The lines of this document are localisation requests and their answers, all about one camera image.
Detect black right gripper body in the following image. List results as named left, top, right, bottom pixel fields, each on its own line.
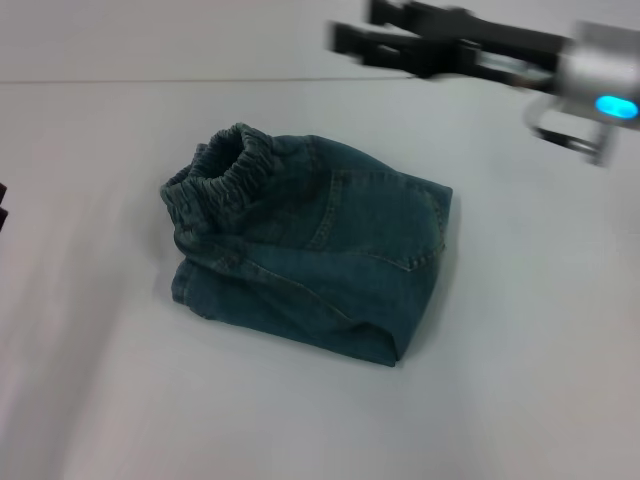
left=448, top=4, right=577, bottom=92

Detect blue denim shorts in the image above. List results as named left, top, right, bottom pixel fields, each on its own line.
left=159, top=121, right=455, bottom=366

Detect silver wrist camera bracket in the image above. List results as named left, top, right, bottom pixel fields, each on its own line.
left=522, top=94, right=617, bottom=167

